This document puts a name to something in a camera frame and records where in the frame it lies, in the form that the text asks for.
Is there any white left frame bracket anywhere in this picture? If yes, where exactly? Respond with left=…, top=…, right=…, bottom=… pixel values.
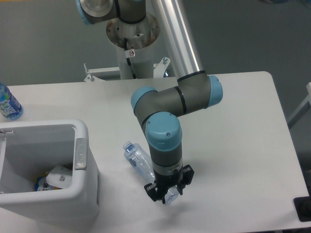
left=84, top=63, right=121, bottom=82

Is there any yellow blue snack wrapper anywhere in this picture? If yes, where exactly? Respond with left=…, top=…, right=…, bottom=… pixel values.
left=34, top=172, right=60, bottom=192

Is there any white middle frame bracket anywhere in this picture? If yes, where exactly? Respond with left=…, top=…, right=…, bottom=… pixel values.
left=153, top=56, right=171, bottom=78

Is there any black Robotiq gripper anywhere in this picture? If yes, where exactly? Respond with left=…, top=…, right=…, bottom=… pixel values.
left=144, top=165, right=194, bottom=204

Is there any black clamp at table corner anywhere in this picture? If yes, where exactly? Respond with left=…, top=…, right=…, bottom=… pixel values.
left=294, top=196, right=311, bottom=222

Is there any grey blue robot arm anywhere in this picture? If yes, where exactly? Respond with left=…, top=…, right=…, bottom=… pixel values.
left=76, top=0, right=223, bottom=204

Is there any clear plastic bottle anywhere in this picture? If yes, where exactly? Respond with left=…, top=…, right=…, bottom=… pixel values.
left=122, top=140, right=180, bottom=206

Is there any white frame bracket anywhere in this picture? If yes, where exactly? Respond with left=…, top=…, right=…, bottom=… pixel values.
left=153, top=56, right=171, bottom=78
left=84, top=63, right=121, bottom=82

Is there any black cable on pedestal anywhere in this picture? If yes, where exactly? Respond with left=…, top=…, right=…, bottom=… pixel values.
left=123, top=37, right=138, bottom=80

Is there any blue labelled water bottle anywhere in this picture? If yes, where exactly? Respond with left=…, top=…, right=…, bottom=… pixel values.
left=0, top=83, right=23, bottom=120

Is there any white trash can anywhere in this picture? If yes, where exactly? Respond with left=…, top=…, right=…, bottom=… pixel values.
left=0, top=119, right=100, bottom=222

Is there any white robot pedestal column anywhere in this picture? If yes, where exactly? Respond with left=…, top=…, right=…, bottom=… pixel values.
left=106, top=13, right=160, bottom=80

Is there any white paper bag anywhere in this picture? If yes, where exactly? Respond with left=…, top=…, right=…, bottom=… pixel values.
left=46, top=166, right=72, bottom=189

